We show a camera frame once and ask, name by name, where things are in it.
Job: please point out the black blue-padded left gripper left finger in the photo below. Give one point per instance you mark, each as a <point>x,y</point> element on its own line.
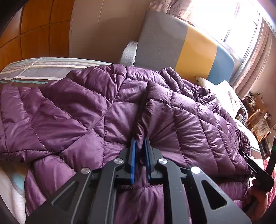
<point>90,195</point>

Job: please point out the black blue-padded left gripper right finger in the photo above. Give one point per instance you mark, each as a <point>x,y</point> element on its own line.
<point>190,196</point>

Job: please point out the purple quilted down jacket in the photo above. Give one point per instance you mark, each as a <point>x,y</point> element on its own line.
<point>87,118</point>

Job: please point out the person's right hand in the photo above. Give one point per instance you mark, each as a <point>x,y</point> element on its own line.
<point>261,198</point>

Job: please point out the wooden rattan chair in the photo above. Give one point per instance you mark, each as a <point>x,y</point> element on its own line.
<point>258,123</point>

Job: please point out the striped bed sheet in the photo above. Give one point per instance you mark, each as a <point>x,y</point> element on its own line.
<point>29,73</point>

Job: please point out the cluttered wooden desk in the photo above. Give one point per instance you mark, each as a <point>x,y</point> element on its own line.
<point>252,102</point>

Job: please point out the white embroidered pillow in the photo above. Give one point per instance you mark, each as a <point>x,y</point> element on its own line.
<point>224,93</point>

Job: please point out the pink patterned curtain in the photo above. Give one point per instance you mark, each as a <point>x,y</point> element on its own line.
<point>243,28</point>

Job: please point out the orange wooden wardrobe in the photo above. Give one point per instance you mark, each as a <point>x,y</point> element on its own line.
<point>38,29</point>

